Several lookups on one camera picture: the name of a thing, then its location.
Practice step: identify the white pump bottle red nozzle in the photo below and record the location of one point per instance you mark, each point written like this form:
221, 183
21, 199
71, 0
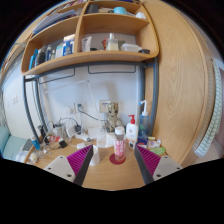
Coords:
132, 131

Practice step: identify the flat round red coaster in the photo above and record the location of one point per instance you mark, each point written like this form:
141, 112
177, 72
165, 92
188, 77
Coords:
113, 161

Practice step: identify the wooden shelf unit with items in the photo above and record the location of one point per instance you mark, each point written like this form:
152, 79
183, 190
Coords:
100, 56

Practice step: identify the teal bedding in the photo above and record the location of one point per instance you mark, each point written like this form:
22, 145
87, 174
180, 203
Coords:
10, 145

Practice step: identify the green cloth pad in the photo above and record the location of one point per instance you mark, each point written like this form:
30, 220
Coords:
157, 150

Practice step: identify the white power adapter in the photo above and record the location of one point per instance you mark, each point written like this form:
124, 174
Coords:
70, 131

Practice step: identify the black charger block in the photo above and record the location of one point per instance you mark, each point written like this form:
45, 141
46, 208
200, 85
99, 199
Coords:
78, 128

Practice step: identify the white pink small package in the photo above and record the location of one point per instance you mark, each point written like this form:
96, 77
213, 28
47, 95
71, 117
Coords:
154, 143

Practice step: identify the small blue box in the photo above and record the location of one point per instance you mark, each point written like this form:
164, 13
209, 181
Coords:
141, 140

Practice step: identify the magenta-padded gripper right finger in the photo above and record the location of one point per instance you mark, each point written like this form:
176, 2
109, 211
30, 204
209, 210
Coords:
149, 161

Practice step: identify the green-white striped hanging towel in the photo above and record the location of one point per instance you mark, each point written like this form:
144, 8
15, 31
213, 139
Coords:
210, 126

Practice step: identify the grey metal desk frame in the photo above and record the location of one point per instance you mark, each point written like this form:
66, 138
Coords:
155, 93

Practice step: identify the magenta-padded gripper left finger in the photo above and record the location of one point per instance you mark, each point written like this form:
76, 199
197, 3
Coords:
80, 160

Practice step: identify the small blue bottle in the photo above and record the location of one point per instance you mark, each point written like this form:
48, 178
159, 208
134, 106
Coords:
35, 143

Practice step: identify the wooden wardrobe side panel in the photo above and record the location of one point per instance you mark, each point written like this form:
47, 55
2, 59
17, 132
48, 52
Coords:
183, 86

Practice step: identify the clear pink-labelled drink bottle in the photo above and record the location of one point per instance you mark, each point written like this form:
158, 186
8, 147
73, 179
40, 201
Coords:
120, 146

